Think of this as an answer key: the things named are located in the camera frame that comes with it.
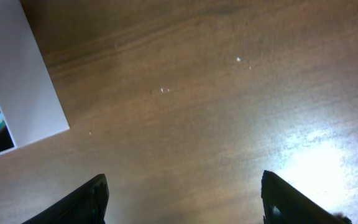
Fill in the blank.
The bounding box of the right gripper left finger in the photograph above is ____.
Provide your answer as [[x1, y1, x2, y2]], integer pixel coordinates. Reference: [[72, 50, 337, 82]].
[[23, 174, 109, 224]]

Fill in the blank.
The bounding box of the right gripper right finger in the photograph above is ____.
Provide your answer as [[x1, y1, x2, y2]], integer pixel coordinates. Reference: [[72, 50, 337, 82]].
[[261, 170, 352, 224]]

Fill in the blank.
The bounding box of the white cardboard box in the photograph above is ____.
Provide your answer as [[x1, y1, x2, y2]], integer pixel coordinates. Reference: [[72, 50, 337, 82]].
[[0, 0, 70, 149]]

